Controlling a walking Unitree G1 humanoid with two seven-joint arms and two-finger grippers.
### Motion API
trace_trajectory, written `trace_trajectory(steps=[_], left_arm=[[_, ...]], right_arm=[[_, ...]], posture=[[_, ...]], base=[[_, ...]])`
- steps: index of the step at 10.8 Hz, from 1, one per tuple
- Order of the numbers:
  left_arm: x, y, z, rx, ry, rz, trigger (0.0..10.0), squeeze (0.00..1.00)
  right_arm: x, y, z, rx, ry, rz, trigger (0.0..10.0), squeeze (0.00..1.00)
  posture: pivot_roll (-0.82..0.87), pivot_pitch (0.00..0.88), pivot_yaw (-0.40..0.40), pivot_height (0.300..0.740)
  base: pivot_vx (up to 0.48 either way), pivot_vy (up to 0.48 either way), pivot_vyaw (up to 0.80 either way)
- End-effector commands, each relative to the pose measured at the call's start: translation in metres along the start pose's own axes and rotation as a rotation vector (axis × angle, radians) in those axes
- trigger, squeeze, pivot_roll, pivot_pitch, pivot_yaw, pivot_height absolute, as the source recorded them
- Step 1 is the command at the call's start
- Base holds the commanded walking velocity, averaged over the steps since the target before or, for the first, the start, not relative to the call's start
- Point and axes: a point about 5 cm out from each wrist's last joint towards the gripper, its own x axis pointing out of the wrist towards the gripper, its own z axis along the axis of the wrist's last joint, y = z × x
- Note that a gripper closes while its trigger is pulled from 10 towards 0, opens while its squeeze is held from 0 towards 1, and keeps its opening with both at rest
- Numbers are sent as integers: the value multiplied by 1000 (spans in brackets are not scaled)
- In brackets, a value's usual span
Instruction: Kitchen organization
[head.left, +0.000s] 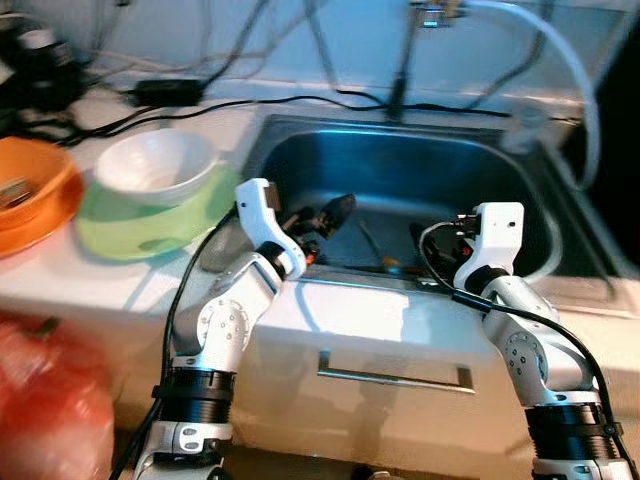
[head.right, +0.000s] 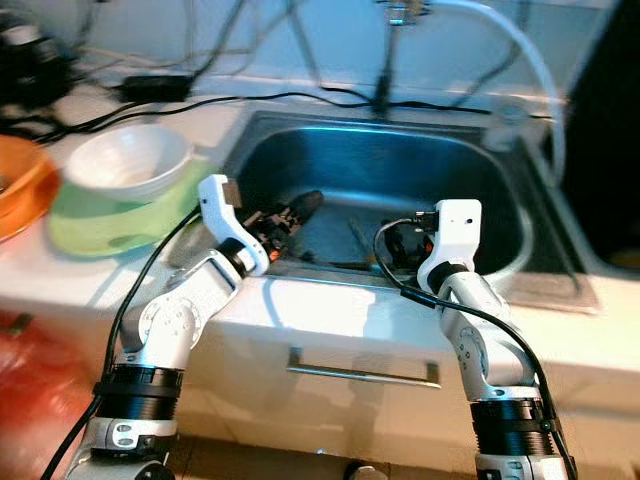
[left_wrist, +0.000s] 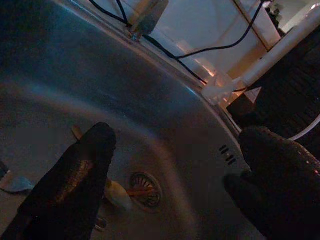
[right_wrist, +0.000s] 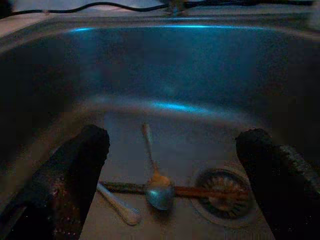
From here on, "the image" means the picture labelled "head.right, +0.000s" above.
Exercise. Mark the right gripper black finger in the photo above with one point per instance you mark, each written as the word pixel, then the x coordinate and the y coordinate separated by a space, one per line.
pixel 388 247

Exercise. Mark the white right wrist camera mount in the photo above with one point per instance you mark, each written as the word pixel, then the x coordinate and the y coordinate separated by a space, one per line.
pixel 455 235

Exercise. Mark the stainless steel sink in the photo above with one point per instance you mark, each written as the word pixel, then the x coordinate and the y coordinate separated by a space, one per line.
pixel 380 165

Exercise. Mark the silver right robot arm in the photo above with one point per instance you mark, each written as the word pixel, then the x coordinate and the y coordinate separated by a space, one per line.
pixel 485 340

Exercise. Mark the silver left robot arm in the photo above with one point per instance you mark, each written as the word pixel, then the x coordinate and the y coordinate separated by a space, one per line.
pixel 175 325

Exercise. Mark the wooden chopstick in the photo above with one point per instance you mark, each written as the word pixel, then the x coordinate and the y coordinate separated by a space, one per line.
pixel 360 240

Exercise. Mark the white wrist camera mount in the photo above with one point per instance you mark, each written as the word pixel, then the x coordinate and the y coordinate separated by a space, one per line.
pixel 455 235
pixel 222 210

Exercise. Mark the clear plastic cup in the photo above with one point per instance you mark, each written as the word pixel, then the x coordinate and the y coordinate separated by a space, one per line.
pixel 507 127

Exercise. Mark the black power adapter brick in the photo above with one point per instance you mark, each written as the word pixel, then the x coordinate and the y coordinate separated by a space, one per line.
pixel 155 86

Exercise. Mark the light green plate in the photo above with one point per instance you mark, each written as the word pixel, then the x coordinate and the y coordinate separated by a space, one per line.
pixel 120 228

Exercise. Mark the red plastic bag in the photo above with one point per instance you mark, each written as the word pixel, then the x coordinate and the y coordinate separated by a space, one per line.
pixel 40 400

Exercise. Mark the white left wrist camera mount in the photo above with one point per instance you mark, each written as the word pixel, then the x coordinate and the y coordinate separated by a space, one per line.
pixel 222 210

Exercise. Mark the black countertop appliance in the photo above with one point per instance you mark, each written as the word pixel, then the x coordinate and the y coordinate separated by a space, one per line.
pixel 605 120

